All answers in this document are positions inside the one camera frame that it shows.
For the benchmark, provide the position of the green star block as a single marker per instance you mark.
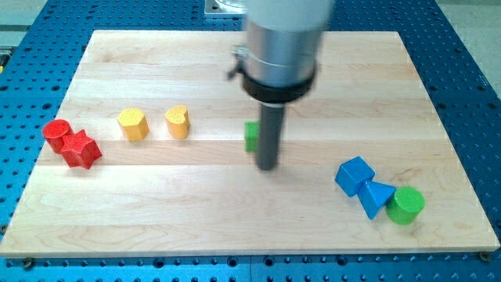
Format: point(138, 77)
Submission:
point(251, 130)

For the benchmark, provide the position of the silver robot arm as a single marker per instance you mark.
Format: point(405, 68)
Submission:
point(279, 57)

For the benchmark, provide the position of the blue cube block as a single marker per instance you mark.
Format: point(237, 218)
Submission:
point(352, 174)

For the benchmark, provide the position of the red star block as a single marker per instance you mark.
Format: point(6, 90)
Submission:
point(80, 150)

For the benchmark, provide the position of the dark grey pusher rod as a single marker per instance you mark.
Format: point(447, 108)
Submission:
point(270, 127)

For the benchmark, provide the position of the yellow heart block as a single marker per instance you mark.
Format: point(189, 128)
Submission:
point(177, 119)

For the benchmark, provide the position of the light wooden board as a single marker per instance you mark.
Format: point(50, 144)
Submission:
point(204, 195)

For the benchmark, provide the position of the yellow hexagon block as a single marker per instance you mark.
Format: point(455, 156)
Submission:
point(133, 124)

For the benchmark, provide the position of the blue triangle block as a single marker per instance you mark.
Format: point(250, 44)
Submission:
point(373, 196)

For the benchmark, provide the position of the green cylinder block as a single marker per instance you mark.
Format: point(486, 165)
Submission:
point(405, 205)

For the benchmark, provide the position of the red cylinder block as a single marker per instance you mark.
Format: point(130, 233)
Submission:
point(54, 131)

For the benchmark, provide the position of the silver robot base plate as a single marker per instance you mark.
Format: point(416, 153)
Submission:
point(224, 7)

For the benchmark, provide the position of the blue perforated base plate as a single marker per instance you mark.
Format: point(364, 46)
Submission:
point(39, 72)

